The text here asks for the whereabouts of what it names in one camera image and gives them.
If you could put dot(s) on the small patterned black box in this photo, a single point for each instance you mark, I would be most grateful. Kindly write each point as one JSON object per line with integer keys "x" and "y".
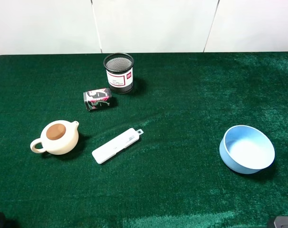
{"x": 96, "y": 99}

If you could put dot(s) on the light blue bowl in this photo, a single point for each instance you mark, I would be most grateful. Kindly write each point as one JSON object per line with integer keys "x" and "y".
{"x": 246, "y": 150}

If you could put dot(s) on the green velvet table cloth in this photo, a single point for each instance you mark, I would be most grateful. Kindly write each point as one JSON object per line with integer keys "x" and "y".
{"x": 173, "y": 176}

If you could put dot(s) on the black mesh pen cup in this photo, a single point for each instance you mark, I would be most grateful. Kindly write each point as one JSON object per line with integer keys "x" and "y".
{"x": 119, "y": 71}

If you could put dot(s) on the grey device bottom right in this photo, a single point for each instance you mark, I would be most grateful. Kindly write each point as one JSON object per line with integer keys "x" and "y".
{"x": 278, "y": 222}

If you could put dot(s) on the cream ceramic teapot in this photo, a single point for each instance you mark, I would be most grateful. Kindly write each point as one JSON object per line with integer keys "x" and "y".
{"x": 57, "y": 138}

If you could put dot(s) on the white plastic flat case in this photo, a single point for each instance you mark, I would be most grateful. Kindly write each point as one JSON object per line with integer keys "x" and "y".
{"x": 117, "y": 144}

